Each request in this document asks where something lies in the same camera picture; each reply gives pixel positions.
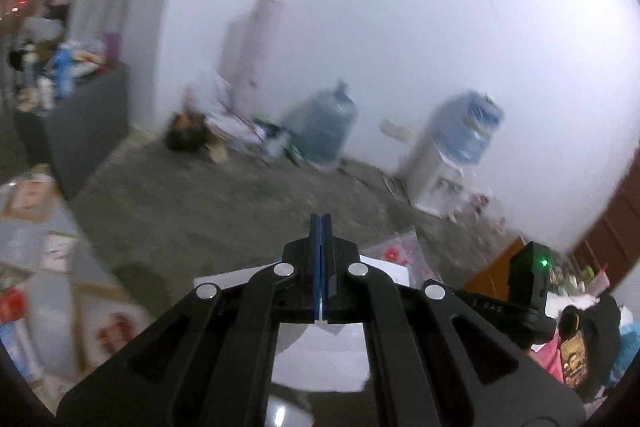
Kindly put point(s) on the blue jug on dispenser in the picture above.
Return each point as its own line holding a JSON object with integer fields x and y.
{"x": 467, "y": 127}

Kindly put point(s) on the white water dispenser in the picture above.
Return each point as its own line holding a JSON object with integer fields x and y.
{"x": 430, "y": 182}

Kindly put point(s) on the white paper sheet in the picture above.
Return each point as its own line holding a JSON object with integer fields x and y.
{"x": 320, "y": 357}

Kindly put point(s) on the grey cabinet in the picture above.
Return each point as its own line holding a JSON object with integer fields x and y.
{"x": 85, "y": 132}

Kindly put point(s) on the purple box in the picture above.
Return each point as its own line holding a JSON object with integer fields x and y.
{"x": 111, "y": 48}

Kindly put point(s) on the pink rolled mat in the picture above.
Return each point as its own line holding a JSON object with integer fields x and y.
{"x": 252, "y": 42}

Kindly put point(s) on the pile of packaging clutter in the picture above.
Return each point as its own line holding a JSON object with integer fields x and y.
{"x": 225, "y": 132}

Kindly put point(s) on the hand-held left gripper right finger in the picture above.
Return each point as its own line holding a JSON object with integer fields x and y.
{"x": 440, "y": 357}

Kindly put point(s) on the clear plastic bag red print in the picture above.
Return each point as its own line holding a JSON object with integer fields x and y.
{"x": 400, "y": 252}

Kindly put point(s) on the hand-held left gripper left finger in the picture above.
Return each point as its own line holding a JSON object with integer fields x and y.
{"x": 200, "y": 357}

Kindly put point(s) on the blue pump bottle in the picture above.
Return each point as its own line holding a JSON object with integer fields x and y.
{"x": 61, "y": 72}

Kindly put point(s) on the fruit patterned tablecloth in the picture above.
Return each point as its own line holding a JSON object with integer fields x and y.
{"x": 60, "y": 227}

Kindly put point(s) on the brown wooden door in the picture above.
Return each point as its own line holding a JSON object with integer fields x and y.
{"x": 610, "y": 227}

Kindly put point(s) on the large blue water jug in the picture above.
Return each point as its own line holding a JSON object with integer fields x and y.
{"x": 325, "y": 127}

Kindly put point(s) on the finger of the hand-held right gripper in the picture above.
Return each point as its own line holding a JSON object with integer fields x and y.
{"x": 487, "y": 304}

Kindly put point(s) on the small white bottle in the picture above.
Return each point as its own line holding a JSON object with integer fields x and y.
{"x": 45, "y": 94}

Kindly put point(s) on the dark cloth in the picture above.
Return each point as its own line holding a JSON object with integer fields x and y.
{"x": 600, "y": 337}

